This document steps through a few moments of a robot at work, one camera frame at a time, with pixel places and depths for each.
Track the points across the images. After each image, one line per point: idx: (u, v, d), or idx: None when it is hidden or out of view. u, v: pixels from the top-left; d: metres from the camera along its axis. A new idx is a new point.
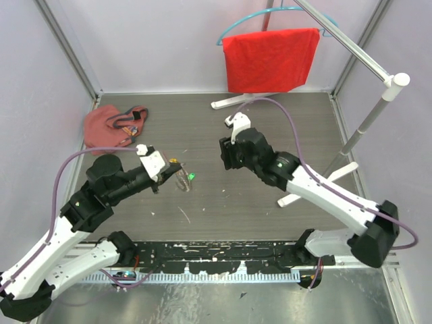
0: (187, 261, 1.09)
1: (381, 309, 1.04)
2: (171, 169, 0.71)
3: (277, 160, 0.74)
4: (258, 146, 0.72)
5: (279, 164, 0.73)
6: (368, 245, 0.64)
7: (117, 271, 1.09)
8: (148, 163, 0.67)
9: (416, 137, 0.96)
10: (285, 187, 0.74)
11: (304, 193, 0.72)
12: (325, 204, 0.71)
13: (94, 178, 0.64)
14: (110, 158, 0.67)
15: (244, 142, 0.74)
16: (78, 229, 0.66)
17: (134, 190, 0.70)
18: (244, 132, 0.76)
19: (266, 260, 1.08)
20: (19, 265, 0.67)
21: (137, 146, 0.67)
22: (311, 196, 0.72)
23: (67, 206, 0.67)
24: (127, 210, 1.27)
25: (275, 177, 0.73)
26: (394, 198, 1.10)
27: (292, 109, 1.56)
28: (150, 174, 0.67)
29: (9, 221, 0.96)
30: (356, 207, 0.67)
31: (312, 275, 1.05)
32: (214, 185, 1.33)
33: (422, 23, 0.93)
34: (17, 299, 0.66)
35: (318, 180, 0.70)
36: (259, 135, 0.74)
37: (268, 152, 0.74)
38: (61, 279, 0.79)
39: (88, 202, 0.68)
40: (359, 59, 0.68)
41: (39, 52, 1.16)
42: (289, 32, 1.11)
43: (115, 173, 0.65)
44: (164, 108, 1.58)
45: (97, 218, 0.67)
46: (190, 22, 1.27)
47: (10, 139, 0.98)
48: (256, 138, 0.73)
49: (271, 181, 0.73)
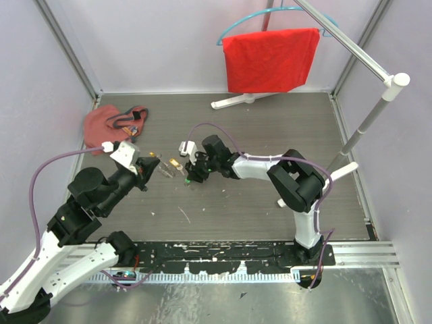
0: (187, 261, 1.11)
1: (381, 310, 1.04)
2: (147, 161, 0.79)
3: (230, 156, 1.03)
4: (217, 147, 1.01)
5: (229, 160, 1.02)
6: (278, 185, 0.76)
7: (117, 271, 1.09)
8: (119, 156, 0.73)
9: (416, 136, 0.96)
10: (237, 176, 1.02)
11: (244, 170, 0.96)
12: (254, 171, 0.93)
13: (77, 194, 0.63)
14: (91, 173, 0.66)
15: (206, 145, 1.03)
16: (65, 243, 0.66)
17: (120, 194, 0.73)
18: (206, 140, 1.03)
19: (266, 260, 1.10)
20: (13, 279, 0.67)
21: (102, 145, 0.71)
22: (248, 171, 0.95)
23: (53, 221, 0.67)
24: (127, 210, 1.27)
25: (228, 172, 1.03)
26: (395, 197, 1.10)
27: (292, 109, 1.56)
28: (126, 163, 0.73)
29: (9, 221, 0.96)
30: (267, 161, 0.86)
31: (312, 275, 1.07)
32: (214, 185, 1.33)
33: (423, 23, 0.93)
34: (12, 312, 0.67)
35: (245, 156, 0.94)
36: (214, 138, 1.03)
37: (225, 152, 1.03)
38: (58, 286, 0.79)
39: (75, 214, 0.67)
40: (358, 58, 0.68)
41: (39, 52, 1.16)
42: (289, 32, 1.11)
43: (97, 187, 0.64)
44: (164, 108, 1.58)
45: (84, 231, 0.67)
46: (190, 23, 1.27)
47: (10, 139, 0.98)
48: (214, 142, 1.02)
49: (225, 174, 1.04)
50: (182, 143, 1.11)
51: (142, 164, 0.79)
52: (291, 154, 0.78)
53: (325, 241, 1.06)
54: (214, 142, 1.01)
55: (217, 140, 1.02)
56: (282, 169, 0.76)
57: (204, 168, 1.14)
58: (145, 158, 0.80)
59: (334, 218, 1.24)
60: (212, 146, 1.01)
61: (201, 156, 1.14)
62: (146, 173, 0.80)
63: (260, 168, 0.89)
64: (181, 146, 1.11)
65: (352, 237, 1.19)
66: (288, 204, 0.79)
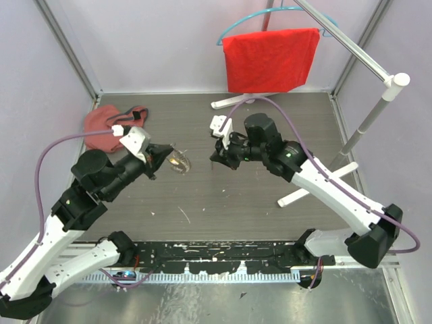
0: (187, 261, 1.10)
1: (381, 309, 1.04)
2: (158, 149, 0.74)
3: (285, 149, 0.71)
4: (268, 134, 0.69)
5: (287, 153, 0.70)
6: (368, 247, 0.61)
7: (117, 271, 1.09)
8: (127, 142, 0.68)
9: (416, 137, 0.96)
10: (291, 178, 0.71)
11: (312, 187, 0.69)
12: (332, 202, 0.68)
13: (81, 176, 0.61)
14: (95, 155, 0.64)
15: (252, 128, 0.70)
16: (70, 228, 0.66)
17: (125, 181, 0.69)
18: (255, 119, 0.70)
19: (266, 260, 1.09)
20: (14, 266, 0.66)
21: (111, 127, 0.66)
22: (320, 192, 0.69)
23: (57, 205, 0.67)
24: (128, 210, 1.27)
25: (281, 167, 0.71)
26: (394, 197, 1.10)
27: (293, 110, 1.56)
28: (135, 150, 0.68)
29: (10, 221, 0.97)
30: (362, 208, 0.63)
31: (312, 275, 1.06)
32: (214, 185, 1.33)
33: (422, 23, 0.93)
34: (13, 300, 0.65)
35: (326, 175, 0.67)
36: (266, 119, 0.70)
37: (276, 139, 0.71)
38: (61, 277, 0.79)
39: (80, 199, 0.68)
40: (358, 58, 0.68)
41: (40, 52, 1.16)
42: (289, 32, 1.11)
43: (102, 169, 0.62)
44: (164, 108, 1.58)
45: (90, 214, 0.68)
46: (191, 23, 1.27)
47: (9, 138, 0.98)
48: (266, 123, 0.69)
49: (276, 170, 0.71)
50: (217, 119, 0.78)
51: (151, 152, 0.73)
52: (399, 219, 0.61)
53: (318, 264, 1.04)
54: (266, 125, 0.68)
55: (270, 121, 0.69)
56: (388, 237, 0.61)
57: (239, 156, 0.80)
58: (156, 146, 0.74)
59: (333, 218, 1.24)
60: (263, 130, 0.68)
61: (236, 140, 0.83)
62: (156, 161, 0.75)
63: (345, 208, 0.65)
64: (214, 122, 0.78)
65: None
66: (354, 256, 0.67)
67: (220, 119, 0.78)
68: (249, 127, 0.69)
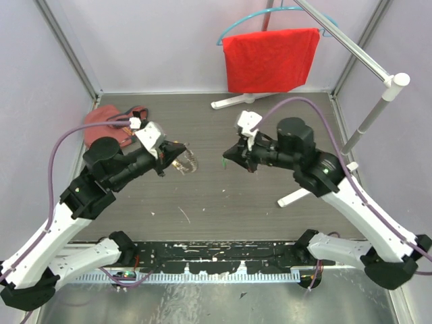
0: (187, 261, 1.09)
1: (381, 310, 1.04)
2: (171, 146, 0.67)
3: (321, 163, 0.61)
4: (306, 147, 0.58)
5: (324, 169, 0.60)
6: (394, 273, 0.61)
7: (117, 271, 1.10)
8: (142, 136, 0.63)
9: (416, 137, 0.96)
10: (323, 194, 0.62)
11: (345, 209, 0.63)
12: (364, 227, 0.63)
13: (92, 163, 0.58)
14: (107, 142, 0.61)
15: (286, 136, 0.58)
16: (79, 215, 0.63)
17: (135, 173, 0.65)
18: (288, 123, 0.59)
19: (266, 260, 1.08)
20: (20, 253, 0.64)
21: (128, 120, 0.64)
22: (354, 216, 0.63)
23: (66, 193, 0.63)
24: (128, 210, 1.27)
25: (314, 182, 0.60)
26: (394, 197, 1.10)
27: (293, 109, 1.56)
28: (148, 146, 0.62)
29: (11, 221, 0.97)
30: (396, 238, 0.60)
31: (312, 275, 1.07)
32: (214, 186, 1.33)
33: (422, 23, 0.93)
34: (19, 287, 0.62)
35: (365, 201, 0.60)
36: (303, 126, 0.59)
37: (311, 150, 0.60)
38: (65, 270, 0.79)
39: (89, 187, 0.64)
40: (358, 58, 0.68)
41: (39, 51, 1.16)
42: (290, 32, 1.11)
43: (114, 156, 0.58)
44: (164, 108, 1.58)
45: (98, 203, 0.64)
46: (191, 23, 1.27)
47: (9, 138, 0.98)
48: (304, 133, 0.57)
49: (309, 185, 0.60)
50: (246, 115, 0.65)
51: (164, 149, 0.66)
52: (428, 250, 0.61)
53: (317, 264, 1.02)
54: (305, 135, 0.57)
55: (308, 129, 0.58)
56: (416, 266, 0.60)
57: (262, 160, 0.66)
58: (170, 144, 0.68)
59: (333, 218, 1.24)
60: (301, 141, 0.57)
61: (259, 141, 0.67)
62: (167, 158, 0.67)
63: (378, 235, 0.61)
64: (242, 119, 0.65)
65: (352, 237, 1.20)
66: (372, 275, 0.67)
67: (250, 116, 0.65)
68: (284, 136, 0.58)
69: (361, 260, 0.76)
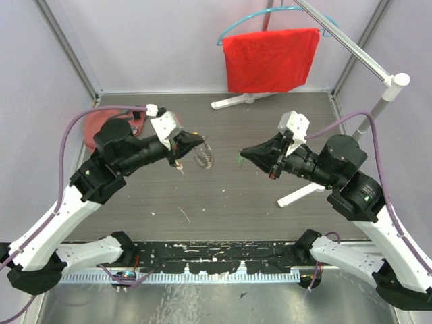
0: (187, 261, 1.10)
1: (381, 310, 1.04)
2: (187, 138, 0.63)
3: (362, 190, 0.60)
4: (352, 173, 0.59)
5: (365, 196, 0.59)
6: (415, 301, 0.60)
7: (117, 271, 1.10)
8: (157, 125, 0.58)
9: (416, 137, 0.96)
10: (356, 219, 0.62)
11: (377, 236, 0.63)
12: (393, 257, 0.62)
13: (102, 145, 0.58)
14: (119, 124, 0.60)
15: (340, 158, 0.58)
16: (88, 198, 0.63)
17: (145, 159, 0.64)
18: (339, 143, 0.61)
19: (266, 260, 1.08)
20: (28, 235, 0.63)
21: (146, 106, 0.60)
22: (385, 243, 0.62)
23: (76, 175, 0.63)
24: (128, 210, 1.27)
25: (351, 207, 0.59)
26: (394, 197, 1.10)
27: (293, 109, 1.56)
28: (161, 136, 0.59)
29: (11, 221, 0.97)
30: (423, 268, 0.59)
31: (312, 275, 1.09)
32: (214, 185, 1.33)
33: (422, 23, 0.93)
34: (25, 270, 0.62)
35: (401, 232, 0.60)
36: (358, 152, 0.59)
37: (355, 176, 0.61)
38: (72, 258, 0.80)
39: (99, 171, 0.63)
40: (358, 58, 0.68)
41: (39, 51, 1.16)
42: (290, 32, 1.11)
43: (125, 138, 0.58)
44: (164, 108, 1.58)
45: (109, 187, 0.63)
46: (191, 23, 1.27)
47: (9, 138, 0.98)
48: (358, 158, 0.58)
49: (344, 210, 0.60)
50: (297, 118, 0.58)
51: (178, 141, 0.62)
52: None
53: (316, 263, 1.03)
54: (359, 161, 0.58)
55: (364, 156, 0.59)
56: None
57: (295, 170, 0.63)
58: (186, 134, 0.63)
59: (333, 218, 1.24)
60: (354, 165, 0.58)
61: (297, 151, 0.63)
62: (181, 150, 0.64)
63: (406, 266, 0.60)
64: (292, 121, 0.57)
65: (352, 237, 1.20)
66: (386, 296, 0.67)
67: (300, 119, 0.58)
68: (336, 158, 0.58)
69: (372, 277, 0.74)
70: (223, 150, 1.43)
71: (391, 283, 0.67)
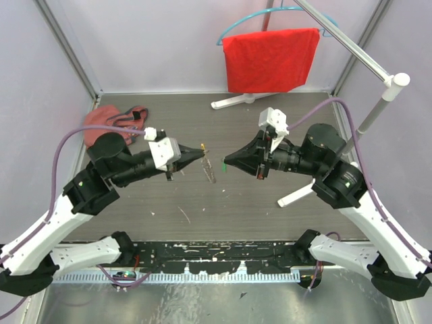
0: (187, 261, 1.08)
1: (381, 309, 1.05)
2: (187, 156, 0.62)
3: (343, 175, 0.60)
4: (333, 160, 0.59)
5: (346, 182, 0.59)
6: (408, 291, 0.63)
7: (117, 271, 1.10)
8: (155, 150, 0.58)
9: (416, 137, 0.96)
10: (341, 207, 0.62)
11: (362, 222, 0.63)
12: (380, 242, 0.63)
13: (95, 159, 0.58)
14: (114, 138, 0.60)
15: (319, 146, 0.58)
16: (79, 210, 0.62)
17: (141, 173, 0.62)
18: (319, 131, 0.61)
19: (266, 260, 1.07)
20: (19, 240, 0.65)
21: (145, 129, 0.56)
22: (370, 229, 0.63)
23: (69, 185, 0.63)
24: (128, 210, 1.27)
25: (334, 194, 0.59)
26: (393, 197, 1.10)
27: (293, 109, 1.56)
28: (158, 163, 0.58)
29: (11, 221, 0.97)
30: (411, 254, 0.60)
31: (312, 275, 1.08)
32: (214, 186, 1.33)
33: (422, 23, 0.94)
34: (13, 275, 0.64)
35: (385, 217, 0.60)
36: (336, 138, 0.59)
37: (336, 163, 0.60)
38: (65, 261, 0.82)
39: (93, 182, 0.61)
40: (358, 58, 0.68)
41: (39, 51, 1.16)
42: (291, 32, 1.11)
43: (117, 154, 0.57)
44: (164, 108, 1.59)
45: (100, 200, 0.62)
46: (191, 23, 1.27)
47: (10, 138, 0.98)
48: (337, 145, 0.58)
49: (328, 198, 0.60)
50: (275, 113, 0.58)
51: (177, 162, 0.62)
52: None
53: (316, 263, 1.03)
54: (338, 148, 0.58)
55: (344, 142, 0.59)
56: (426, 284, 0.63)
57: (280, 165, 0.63)
58: (186, 154, 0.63)
59: (333, 218, 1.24)
60: (333, 152, 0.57)
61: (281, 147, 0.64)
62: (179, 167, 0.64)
63: (393, 252, 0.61)
64: (271, 116, 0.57)
65: (352, 236, 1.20)
66: (381, 287, 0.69)
67: (277, 113, 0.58)
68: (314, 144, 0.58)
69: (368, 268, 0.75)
70: (223, 150, 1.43)
71: (385, 273, 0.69)
